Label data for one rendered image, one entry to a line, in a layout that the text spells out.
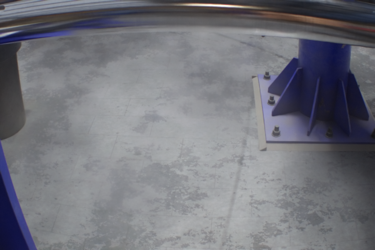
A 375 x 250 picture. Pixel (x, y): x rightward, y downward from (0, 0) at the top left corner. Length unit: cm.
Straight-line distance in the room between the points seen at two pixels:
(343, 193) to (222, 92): 108
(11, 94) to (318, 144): 163
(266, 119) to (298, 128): 19
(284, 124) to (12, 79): 146
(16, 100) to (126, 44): 125
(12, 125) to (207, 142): 106
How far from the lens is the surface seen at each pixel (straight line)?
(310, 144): 228
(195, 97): 264
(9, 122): 247
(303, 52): 236
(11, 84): 241
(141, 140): 229
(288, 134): 230
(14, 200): 139
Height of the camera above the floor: 127
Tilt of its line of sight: 32 degrees down
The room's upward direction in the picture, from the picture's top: 1 degrees counter-clockwise
